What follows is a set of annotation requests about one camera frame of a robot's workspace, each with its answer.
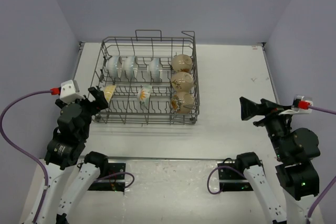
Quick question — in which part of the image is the yellow patterned bowl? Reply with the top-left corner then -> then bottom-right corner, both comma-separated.
103,85 -> 117,103

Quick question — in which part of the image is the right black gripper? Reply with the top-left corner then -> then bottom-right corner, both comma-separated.
239,94 -> 294,158

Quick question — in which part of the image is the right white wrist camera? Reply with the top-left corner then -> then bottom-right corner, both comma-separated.
279,95 -> 313,115

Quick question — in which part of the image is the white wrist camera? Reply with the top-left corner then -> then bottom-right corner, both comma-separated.
279,95 -> 313,115
60,80 -> 83,104

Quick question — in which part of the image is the beige floral bowl back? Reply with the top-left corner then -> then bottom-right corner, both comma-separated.
172,54 -> 193,73

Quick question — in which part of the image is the beige floral bowl front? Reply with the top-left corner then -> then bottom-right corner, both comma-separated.
171,92 -> 195,114

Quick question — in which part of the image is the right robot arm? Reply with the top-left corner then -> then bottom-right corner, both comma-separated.
234,95 -> 320,223

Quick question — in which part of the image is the white blue-striped bowl right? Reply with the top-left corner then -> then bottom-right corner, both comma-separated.
147,58 -> 162,82

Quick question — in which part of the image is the white blue-striped bowl left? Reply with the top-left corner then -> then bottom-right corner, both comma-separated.
106,56 -> 122,78

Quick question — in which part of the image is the beige floral bowl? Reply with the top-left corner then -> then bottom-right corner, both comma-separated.
171,72 -> 194,92
171,92 -> 195,114
172,54 -> 193,73

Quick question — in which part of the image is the white blue-striped bowl middle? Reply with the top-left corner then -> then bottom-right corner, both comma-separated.
122,56 -> 139,79

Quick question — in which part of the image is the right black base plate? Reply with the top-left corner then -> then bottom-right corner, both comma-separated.
218,168 -> 253,192

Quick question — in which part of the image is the white green floral bowl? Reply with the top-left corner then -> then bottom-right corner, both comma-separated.
138,85 -> 152,108

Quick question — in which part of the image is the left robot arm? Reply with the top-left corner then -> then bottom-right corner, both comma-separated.
25,85 -> 108,223

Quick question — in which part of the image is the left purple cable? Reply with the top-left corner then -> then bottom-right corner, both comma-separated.
0,88 -> 62,222

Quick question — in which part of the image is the grey wire dish rack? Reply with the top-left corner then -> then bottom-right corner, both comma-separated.
91,29 -> 200,125

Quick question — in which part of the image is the white blue-striped bowl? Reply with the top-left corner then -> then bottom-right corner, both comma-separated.
147,58 -> 162,82
122,56 -> 139,79
106,56 -> 122,78

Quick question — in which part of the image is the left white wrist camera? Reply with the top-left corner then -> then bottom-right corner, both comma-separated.
60,80 -> 83,104

